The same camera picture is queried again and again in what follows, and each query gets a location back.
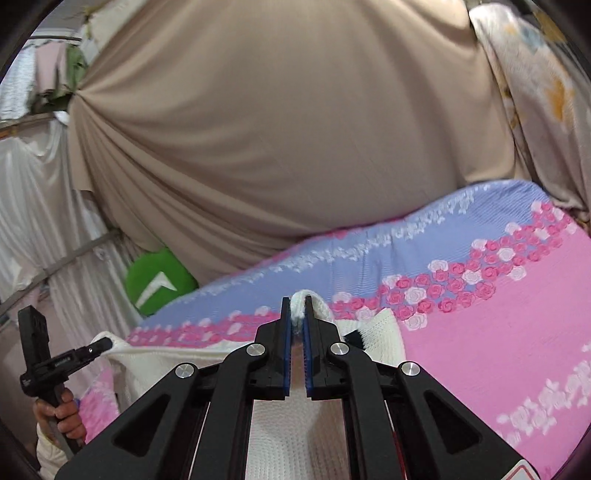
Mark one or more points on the white satin curtain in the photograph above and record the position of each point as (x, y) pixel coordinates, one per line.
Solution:
(53, 233)

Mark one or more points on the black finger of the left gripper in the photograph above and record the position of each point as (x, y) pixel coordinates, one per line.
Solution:
(87, 352)

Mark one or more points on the person's left hand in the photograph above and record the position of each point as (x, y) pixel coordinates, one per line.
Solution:
(64, 418)

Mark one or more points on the pink and lilac floral bedsheet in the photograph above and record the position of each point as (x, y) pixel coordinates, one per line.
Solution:
(488, 289)

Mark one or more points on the green cushion with white logo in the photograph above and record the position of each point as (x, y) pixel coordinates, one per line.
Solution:
(155, 279)

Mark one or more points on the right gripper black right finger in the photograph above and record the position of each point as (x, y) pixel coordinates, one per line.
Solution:
(400, 422)

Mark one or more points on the white red black knit sweater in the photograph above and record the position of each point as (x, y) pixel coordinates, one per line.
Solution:
(291, 439)

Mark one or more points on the hanging clothes on rail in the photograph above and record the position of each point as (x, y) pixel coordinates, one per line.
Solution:
(43, 77)

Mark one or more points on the cream floral curtain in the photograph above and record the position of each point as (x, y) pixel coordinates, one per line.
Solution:
(546, 95)

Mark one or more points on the beige draped curtain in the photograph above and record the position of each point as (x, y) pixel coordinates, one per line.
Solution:
(228, 131)

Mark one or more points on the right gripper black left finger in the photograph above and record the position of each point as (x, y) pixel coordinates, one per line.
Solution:
(194, 423)

